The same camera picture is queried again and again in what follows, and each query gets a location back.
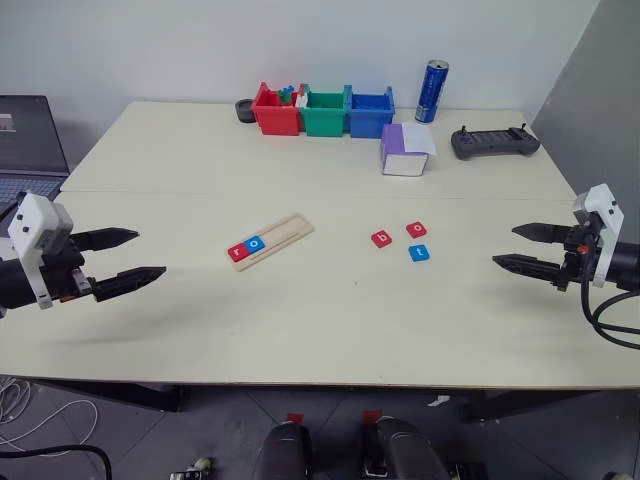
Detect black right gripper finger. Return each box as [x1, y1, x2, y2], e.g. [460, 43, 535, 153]
[491, 253, 565, 286]
[511, 222, 572, 245]

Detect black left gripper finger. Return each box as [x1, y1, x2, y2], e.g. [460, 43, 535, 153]
[90, 265, 168, 304]
[69, 227, 141, 253]

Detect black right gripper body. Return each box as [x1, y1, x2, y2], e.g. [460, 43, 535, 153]
[551, 210, 607, 294]

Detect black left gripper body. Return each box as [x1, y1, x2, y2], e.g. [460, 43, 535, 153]
[39, 232, 100, 304]

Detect wooden letter tray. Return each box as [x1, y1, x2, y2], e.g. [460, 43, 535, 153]
[226, 212, 316, 274]

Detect dark grey handheld controller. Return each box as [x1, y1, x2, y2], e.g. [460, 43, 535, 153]
[450, 123, 542, 162]

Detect grey laptop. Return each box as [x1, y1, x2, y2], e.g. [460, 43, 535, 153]
[0, 95, 71, 222]

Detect white paper sheet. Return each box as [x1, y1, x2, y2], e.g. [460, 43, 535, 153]
[401, 121, 438, 157]

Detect purple and white box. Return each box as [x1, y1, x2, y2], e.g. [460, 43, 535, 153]
[380, 122, 436, 178]

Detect blue drink can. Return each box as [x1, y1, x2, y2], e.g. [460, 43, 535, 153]
[414, 58, 451, 126]

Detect caster wheel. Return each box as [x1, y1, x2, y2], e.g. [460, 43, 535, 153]
[168, 456, 215, 480]

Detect blue plastic bin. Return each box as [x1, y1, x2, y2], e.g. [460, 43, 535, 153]
[344, 84, 397, 140]

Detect red plastic bin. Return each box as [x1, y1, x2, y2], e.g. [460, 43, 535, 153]
[250, 81, 308, 137]

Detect dark rounded shape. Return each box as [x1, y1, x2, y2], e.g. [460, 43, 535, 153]
[358, 416, 442, 480]
[248, 421, 315, 480]

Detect green plastic bin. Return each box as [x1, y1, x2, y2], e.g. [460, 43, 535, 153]
[299, 84, 352, 138]

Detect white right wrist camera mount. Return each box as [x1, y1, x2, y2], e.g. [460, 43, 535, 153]
[571, 183, 627, 289]

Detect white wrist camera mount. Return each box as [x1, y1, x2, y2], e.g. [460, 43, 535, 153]
[571, 183, 627, 289]
[7, 191, 75, 312]

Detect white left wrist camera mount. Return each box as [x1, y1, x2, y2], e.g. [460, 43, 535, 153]
[7, 191, 75, 312]

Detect black table frame beam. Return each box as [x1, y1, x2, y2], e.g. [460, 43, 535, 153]
[27, 378, 187, 414]

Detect white floor cable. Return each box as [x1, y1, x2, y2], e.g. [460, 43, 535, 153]
[0, 373, 100, 452]

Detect black floor cable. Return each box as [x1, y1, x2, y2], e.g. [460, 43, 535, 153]
[0, 443, 114, 480]

